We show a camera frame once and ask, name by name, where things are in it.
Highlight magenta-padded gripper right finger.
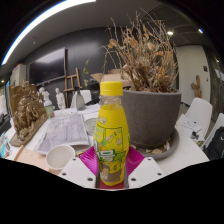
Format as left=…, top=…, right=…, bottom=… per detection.
left=124, top=145, right=166, bottom=189

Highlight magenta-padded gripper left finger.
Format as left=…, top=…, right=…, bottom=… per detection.
left=58, top=145, right=100, bottom=189

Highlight yellow drink bottle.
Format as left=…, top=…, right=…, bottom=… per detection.
left=93, top=80, right=132, bottom=187

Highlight printed beige mug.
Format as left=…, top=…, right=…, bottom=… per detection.
left=45, top=144, right=77, bottom=172

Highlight small round tin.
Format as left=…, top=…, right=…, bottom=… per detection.
left=83, top=117, right=98, bottom=137

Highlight printed newspaper sheet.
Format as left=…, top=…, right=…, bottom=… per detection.
left=34, top=113, right=91, bottom=156

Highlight grey pot saucer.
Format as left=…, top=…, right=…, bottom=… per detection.
left=129, top=128, right=181, bottom=161

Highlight grey plant pot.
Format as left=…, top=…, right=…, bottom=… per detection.
left=120, top=89, right=183, bottom=149

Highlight light wooden drawing board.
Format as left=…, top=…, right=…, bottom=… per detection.
left=13, top=144, right=63, bottom=175

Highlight grey glass bottle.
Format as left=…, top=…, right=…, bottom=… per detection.
left=74, top=87, right=87, bottom=112

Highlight small green-label bottle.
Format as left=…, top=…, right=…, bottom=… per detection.
left=44, top=104, right=56, bottom=119

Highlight stack of papers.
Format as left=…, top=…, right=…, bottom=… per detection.
left=176, top=113, right=203, bottom=135

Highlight small white figurine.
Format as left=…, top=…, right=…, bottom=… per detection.
left=54, top=87, right=67, bottom=110
left=38, top=87, right=53, bottom=108

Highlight brown carved wooden sculpture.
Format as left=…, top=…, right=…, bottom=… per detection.
left=8, top=81, right=49, bottom=148

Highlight wooden easel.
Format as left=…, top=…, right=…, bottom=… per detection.
left=63, top=67, right=83, bottom=108

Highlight wooden figure statue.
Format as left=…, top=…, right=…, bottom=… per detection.
left=190, top=74, right=204, bottom=99

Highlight dried brown plant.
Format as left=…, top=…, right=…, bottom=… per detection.
left=101, top=11, right=179, bottom=94

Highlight round ceiling lights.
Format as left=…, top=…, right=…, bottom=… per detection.
left=165, top=27, right=206, bottom=37

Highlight black wall screen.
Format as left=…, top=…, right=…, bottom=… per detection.
left=28, top=47, right=67, bottom=86

